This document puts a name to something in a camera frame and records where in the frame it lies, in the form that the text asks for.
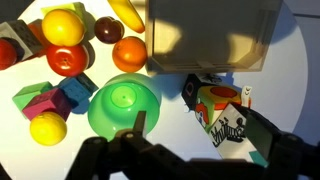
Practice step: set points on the orange soft block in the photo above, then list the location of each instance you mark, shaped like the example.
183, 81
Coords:
36, 29

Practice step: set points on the yellow toy apple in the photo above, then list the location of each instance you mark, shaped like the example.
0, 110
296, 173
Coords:
63, 27

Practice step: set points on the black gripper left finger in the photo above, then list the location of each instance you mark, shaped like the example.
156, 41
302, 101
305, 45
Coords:
140, 123

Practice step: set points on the black patterned cube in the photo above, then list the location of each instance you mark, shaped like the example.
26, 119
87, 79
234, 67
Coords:
193, 83

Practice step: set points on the red toy strawberry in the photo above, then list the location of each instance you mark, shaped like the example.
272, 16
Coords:
8, 54

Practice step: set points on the wooden box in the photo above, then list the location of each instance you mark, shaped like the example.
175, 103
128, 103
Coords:
209, 36

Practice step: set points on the dark purple toy plum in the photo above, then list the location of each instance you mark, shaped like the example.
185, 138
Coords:
108, 30

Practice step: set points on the teal green soft block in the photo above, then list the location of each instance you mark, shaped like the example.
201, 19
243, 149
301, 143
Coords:
27, 93

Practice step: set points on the white zebra picture cube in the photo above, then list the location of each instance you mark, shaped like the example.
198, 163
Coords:
228, 137

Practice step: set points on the grey soft block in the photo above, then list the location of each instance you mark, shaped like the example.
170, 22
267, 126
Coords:
24, 41

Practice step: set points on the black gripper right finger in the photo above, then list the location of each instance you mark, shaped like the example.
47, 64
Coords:
262, 133

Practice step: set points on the colourful picture cube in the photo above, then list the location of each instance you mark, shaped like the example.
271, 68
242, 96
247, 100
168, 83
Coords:
212, 100

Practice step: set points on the green plastic bowl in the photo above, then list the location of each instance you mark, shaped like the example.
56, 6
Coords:
115, 106

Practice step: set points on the yellow toy banana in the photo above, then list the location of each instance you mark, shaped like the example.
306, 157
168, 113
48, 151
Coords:
127, 14

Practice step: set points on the magenta soft block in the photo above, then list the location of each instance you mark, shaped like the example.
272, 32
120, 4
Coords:
53, 100

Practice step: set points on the yellow toy lemon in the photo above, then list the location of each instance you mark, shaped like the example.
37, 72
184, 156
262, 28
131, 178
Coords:
48, 128

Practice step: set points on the light green soft block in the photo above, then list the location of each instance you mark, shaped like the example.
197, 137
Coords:
76, 7

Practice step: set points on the red toy apple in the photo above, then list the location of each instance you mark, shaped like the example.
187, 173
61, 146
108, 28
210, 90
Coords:
67, 61

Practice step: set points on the orange toy orange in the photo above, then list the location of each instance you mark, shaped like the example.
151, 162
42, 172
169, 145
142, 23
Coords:
129, 54

